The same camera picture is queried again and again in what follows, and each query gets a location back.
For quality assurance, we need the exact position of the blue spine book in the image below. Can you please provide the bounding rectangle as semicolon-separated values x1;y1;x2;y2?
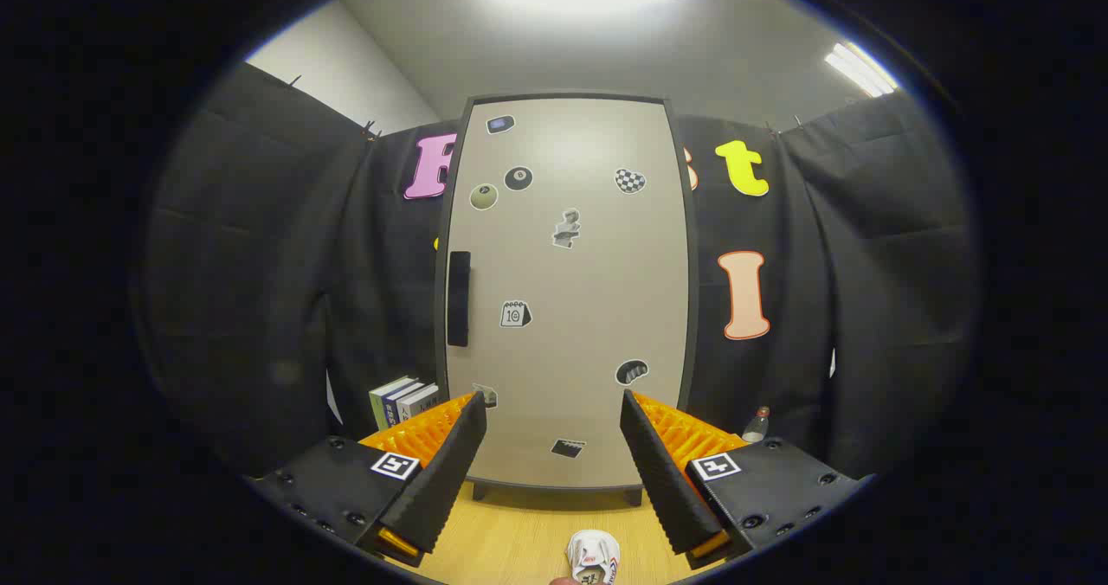
383;381;426;429

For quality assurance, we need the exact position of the green spine book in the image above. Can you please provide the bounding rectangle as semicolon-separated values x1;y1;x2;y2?
370;376;409;431

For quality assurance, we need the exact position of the dark grey shoe cabinet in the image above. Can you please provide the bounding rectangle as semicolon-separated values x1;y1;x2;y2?
435;93;699;508

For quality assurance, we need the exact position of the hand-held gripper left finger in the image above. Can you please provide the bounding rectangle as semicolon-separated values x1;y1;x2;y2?
247;392;488;569

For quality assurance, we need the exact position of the white shoe with red logo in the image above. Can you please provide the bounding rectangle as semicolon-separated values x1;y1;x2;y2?
566;530;622;585

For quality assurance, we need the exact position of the ceiling tube light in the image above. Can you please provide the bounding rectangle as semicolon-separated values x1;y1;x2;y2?
824;42;899;99

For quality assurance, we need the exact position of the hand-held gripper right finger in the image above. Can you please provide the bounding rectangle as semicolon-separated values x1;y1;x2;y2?
620;389;866;570

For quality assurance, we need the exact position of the black backdrop cloth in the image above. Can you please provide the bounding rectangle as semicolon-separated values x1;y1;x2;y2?
143;61;979;482

